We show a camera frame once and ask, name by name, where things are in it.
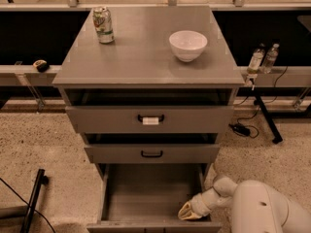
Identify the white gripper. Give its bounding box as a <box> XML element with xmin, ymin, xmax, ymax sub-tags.
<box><xmin>178</xmin><ymin>188</ymin><xmax>224</xmax><ymax>220</ymax></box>

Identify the grey bottom drawer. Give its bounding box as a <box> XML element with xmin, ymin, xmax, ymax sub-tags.
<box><xmin>86</xmin><ymin>163</ymin><xmax>222</xmax><ymax>233</ymax></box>

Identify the grey drawer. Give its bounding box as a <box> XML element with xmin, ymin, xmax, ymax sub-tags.
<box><xmin>85</xmin><ymin>144</ymin><xmax>220</xmax><ymax>164</ymax></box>
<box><xmin>66</xmin><ymin>106</ymin><xmax>233</xmax><ymax>133</ymax></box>
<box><xmin>86</xmin><ymin>163</ymin><xmax>222</xmax><ymax>233</ymax></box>

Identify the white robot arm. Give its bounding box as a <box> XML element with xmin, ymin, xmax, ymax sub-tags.
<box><xmin>178</xmin><ymin>175</ymin><xmax>311</xmax><ymax>233</ymax></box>

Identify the grey middle drawer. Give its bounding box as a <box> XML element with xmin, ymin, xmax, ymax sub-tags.
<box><xmin>85</xmin><ymin>144</ymin><xmax>220</xmax><ymax>164</ymax></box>

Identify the grey drawer cabinet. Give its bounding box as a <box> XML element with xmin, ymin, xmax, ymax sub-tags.
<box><xmin>52</xmin><ymin>5</ymin><xmax>245</xmax><ymax>180</ymax></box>

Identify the grey top drawer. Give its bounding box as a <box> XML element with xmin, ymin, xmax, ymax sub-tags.
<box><xmin>66</xmin><ymin>106</ymin><xmax>233</xmax><ymax>133</ymax></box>

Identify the black power adapter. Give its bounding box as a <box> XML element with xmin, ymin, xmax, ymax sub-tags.
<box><xmin>229</xmin><ymin>123</ymin><xmax>251</xmax><ymax>137</ymax></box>

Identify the black stand leg right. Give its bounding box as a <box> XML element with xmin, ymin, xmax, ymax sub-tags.
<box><xmin>253</xmin><ymin>90</ymin><xmax>283</xmax><ymax>144</ymax></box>

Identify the black stand leg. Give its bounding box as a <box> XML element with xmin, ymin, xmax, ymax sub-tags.
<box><xmin>20</xmin><ymin>169</ymin><xmax>49</xmax><ymax>233</ymax></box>
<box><xmin>253</xmin><ymin>90</ymin><xmax>283</xmax><ymax>144</ymax></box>

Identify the black stand leg left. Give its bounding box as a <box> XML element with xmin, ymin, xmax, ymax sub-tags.
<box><xmin>20</xmin><ymin>169</ymin><xmax>49</xmax><ymax>233</ymax></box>

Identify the clear bottle green label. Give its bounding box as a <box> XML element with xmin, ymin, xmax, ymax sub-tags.
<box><xmin>247</xmin><ymin>48</ymin><xmax>265</xmax><ymax>74</ymax></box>

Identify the white ceramic bowl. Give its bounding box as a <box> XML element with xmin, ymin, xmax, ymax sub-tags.
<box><xmin>169</xmin><ymin>30</ymin><xmax>208</xmax><ymax>62</ymax></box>

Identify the clear plastic water bottle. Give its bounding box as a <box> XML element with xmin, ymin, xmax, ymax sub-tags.
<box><xmin>260</xmin><ymin>44</ymin><xmax>280</xmax><ymax>74</ymax></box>

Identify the small black yellow object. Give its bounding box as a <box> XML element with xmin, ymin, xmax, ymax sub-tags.
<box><xmin>33</xmin><ymin>59</ymin><xmax>50</xmax><ymax>73</ymax></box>

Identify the green soda can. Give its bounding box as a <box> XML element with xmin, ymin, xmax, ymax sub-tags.
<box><xmin>92</xmin><ymin>7</ymin><xmax>115</xmax><ymax>44</ymax></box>

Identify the black cable right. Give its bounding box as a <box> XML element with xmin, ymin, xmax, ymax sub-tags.
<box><xmin>233</xmin><ymin>65</ymin><xmax>289</xmax><ymax>140</ymax></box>

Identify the black cable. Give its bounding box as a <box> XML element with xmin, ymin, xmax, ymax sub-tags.
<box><xmin>233</xmin><ymin>65</ymin><xmax>289</xmax><ymax>140</ymax></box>
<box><xmin>0</xmin><ymin>178</ymin><xmax>56</xmax><ymax>233</ymax></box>

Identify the black cable left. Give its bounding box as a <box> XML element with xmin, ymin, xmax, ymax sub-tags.
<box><xmin>0</xmin><ymin>178</ymin><xmax>56</xmax><ymax>233</ymax></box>

